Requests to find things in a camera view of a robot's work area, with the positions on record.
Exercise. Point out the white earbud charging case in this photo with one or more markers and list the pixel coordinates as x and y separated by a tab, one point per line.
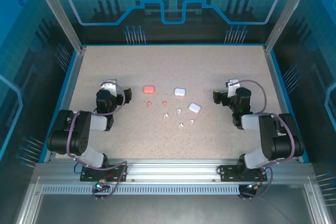
194	107
179	92

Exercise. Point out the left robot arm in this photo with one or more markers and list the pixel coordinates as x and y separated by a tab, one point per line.
78	134

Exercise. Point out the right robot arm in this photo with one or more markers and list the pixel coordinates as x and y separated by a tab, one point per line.
267	140

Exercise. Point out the pink earbud charging case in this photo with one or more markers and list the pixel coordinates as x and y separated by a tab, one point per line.
149	89

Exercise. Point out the grey metal shelf panel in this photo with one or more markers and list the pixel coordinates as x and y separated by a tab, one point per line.
170	211

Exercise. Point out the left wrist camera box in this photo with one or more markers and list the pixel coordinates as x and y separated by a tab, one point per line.
111	87

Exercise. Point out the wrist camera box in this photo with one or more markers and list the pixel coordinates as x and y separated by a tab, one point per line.
111	87
232	87

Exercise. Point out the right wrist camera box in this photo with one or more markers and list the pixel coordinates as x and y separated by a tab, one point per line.
232	87

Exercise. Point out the aluminium table side rail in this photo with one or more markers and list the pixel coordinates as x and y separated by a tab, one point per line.
63	103

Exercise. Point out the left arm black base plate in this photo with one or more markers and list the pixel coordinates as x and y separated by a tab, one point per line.
118	172

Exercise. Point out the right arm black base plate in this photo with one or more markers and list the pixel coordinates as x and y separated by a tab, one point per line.
227	174

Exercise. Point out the aluminium mounting rail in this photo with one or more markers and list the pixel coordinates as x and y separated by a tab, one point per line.
170	169

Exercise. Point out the aluminium frame post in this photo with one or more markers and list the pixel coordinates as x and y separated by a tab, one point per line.
288	11
59	11

